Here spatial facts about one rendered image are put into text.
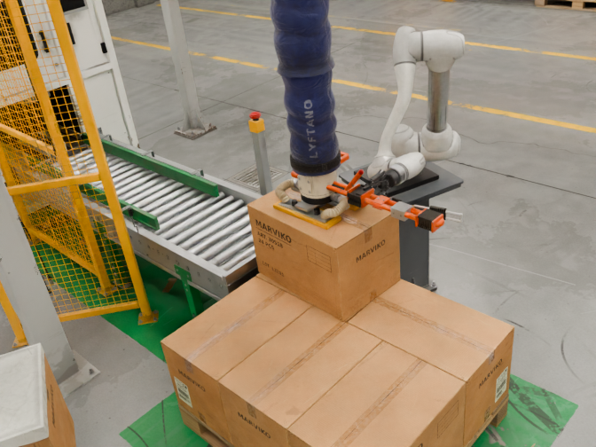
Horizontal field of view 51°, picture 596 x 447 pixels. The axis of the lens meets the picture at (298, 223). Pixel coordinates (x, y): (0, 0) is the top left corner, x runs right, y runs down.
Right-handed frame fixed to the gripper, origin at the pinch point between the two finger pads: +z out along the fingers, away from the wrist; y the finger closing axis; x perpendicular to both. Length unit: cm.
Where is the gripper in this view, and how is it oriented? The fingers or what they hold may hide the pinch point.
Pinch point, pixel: (364, 196)
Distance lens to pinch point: 268.8
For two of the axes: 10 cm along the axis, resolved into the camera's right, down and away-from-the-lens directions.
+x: -7.2, -3.0, 6.3
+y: 1.1, 8.5, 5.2
